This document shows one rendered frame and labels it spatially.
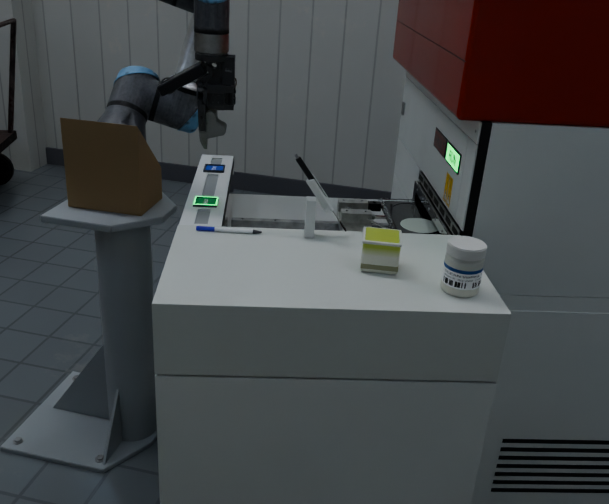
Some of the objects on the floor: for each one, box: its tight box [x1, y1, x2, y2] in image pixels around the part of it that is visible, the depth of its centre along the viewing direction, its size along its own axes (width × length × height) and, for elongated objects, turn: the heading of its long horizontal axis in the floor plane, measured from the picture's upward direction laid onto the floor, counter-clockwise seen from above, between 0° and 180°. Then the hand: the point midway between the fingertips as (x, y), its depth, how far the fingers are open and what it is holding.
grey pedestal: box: [0, 192, 177, 473], centre depth 212 cm, size 51×44×82 cm
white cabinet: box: [155, 374, 496, 504], centre depth 181 cm, size 64×96×82 cm, turn 175°
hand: (202, 142), depth 152 cm, fingers closed
